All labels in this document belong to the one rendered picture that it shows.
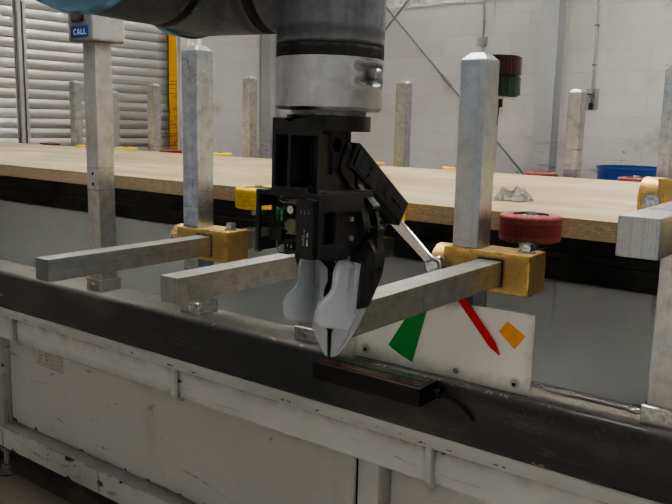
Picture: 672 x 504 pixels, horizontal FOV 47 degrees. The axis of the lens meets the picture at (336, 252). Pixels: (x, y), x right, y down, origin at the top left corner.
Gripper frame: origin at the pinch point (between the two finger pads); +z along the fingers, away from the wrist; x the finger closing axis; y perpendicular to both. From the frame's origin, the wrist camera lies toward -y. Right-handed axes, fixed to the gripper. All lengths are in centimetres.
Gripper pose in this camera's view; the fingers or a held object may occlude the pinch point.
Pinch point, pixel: (336, 340)
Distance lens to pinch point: 70.6
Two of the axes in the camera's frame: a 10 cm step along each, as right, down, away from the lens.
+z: -0.3, 9.9, 1.6
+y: -6.1, 1.1, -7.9
